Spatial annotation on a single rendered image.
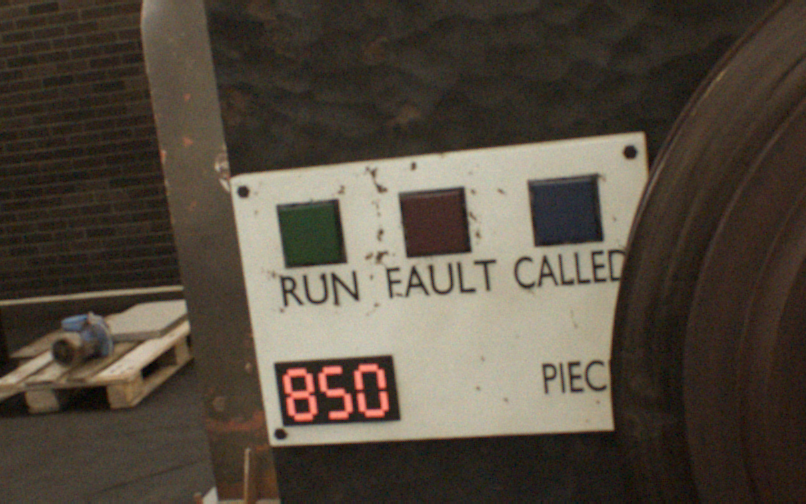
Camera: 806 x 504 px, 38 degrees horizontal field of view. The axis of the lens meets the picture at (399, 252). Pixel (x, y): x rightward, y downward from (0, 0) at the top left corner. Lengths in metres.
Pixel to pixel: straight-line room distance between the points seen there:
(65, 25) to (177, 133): 4.22
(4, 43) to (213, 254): 4.55
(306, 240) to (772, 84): 0.31
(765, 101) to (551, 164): 0.18
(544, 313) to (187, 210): 2.74
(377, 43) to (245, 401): 2.81
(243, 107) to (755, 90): 0.34
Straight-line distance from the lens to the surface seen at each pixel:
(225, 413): 3.53
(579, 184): 0.69
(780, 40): 0.56
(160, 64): 3.39
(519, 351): 0.72
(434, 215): 0.71
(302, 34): 0.74
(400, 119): 0.73
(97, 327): 5.26
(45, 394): 5.11
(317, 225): 0.73
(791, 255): 0.54
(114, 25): 7.42
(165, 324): 5.52
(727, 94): 0.56
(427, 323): 0.73
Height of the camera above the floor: 1.31
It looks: 10 degrees down
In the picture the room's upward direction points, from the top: 7 degrees counter-clockwise
